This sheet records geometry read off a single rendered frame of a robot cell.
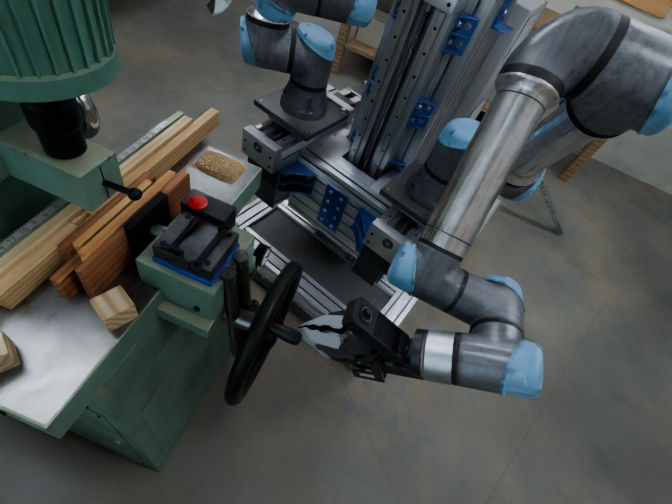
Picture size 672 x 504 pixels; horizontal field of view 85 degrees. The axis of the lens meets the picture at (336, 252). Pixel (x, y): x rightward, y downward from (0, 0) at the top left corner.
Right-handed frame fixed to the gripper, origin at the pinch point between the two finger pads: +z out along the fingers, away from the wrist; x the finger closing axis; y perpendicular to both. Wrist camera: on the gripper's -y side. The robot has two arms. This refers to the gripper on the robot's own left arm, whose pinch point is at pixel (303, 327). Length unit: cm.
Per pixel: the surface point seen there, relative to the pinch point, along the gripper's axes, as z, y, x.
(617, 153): -119, 167, 321
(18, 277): 32.7, -22.7, -12.6
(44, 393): 23.9, -13.1, -23.4
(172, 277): 16.0, -14.8, -3.7
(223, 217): 11.4, -17.9, 7.0
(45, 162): 27.0, -34.2, -1.4
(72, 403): 21.6, -10.4, -23.0
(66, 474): 88, 53, -32
